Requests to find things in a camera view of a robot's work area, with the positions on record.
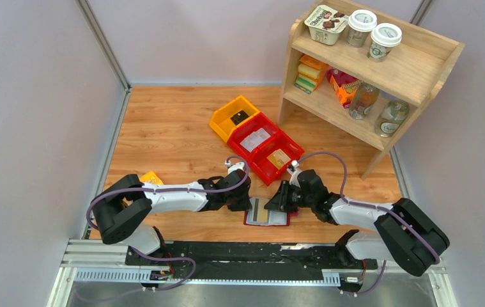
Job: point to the orange green snack box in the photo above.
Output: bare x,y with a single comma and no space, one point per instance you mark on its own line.
151,177

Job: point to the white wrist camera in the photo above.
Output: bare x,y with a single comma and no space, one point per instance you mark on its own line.
294,170
234,166

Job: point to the gold card in bin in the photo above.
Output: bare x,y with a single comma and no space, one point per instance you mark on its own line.
279,158

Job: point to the yellow plastic bin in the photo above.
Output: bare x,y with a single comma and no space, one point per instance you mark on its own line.
227,118

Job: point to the paper coffee cup left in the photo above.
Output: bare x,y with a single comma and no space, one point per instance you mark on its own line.
361,23

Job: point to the black card in bin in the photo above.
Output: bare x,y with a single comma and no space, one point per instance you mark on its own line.
239,117

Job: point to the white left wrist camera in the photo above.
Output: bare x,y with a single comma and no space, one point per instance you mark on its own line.
234,166

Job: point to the red plastic bin front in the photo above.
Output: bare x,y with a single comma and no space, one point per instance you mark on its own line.
261,166

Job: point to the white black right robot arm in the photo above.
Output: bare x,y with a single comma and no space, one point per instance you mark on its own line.
400,232

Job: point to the stack of sponges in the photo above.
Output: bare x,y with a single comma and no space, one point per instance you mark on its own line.
310,73

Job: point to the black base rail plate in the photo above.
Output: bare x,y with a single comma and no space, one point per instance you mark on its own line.
263,261

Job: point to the paper coffee cup right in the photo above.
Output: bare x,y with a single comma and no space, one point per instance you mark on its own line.
384,37

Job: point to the glass bottle right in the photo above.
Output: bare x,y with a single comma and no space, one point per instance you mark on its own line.
391,118

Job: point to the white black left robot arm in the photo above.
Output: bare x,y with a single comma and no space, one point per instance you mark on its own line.
119,212

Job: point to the white card in bin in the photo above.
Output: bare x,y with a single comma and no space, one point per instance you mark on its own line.
254,139

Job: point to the Chobani yogurt cup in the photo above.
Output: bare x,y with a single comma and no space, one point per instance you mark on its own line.
326,24

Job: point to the red leather card holder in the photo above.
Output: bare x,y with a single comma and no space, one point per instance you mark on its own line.
275,218

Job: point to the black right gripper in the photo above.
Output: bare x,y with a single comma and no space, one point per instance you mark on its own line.
279,200

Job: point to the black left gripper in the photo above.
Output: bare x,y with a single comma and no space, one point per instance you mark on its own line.
244,205

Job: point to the red plastic bin middle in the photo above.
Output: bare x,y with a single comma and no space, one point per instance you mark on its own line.
258,121

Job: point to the red plastic bin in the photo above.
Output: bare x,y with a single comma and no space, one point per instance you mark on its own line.
258,121
261,166

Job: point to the orange snack bag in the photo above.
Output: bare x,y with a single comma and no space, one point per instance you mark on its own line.
344,86

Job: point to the paper coffee cup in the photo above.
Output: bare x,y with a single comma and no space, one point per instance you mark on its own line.
361,23
384,37

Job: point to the glass bottle left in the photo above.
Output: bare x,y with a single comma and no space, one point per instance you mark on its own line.
365,97

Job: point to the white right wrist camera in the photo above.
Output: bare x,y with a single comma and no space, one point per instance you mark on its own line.
294,170

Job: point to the wooden shelf unit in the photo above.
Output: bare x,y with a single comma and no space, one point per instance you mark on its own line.
415,72

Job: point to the glass bottle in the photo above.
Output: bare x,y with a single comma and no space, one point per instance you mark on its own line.
365,97
391,118

